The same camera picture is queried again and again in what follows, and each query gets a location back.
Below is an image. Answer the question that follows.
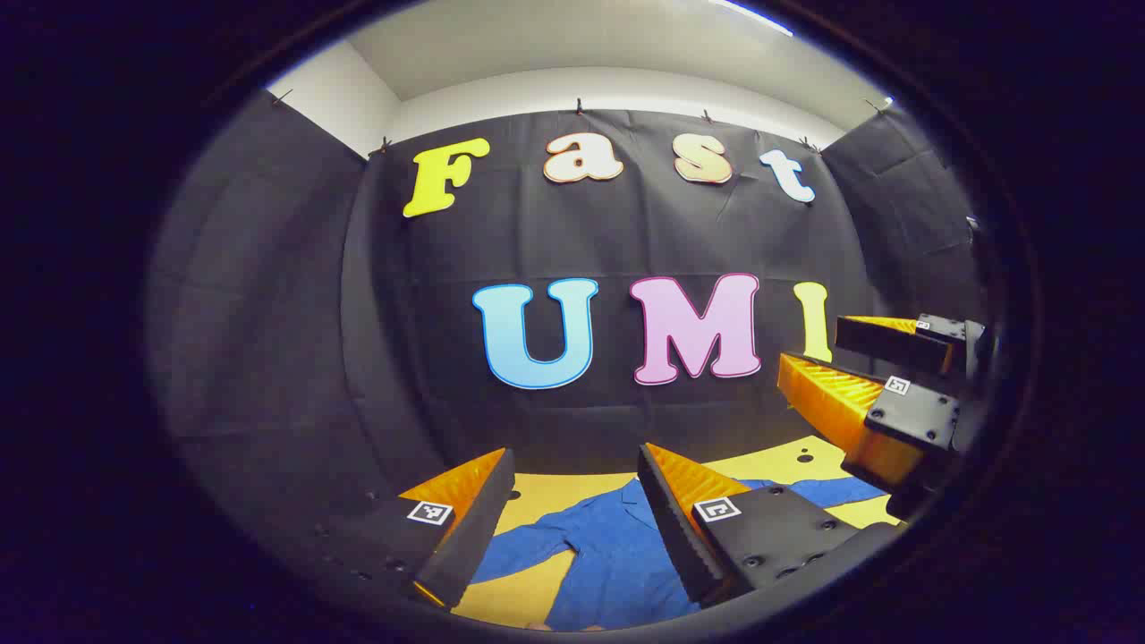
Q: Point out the black backdrop cloth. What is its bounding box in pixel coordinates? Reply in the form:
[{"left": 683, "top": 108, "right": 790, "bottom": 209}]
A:
[{"left": 143, "top": 89, "right": 994, "bottom": 555}]

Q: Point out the blue button shirt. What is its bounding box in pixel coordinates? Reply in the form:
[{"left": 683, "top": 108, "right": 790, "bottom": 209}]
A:
[{"left": 470, "top": 477, "right": 886, "bottom": 631}]

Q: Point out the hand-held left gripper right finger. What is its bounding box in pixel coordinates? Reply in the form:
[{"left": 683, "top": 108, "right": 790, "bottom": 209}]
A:
[{"left": 637, "top": 442, "right": 904, "bottom": 609}]

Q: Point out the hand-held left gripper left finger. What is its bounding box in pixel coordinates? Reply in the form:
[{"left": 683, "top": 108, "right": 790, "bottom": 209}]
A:
[{"left": 304, "top": 447, "right": 517, "bottom": 611}]

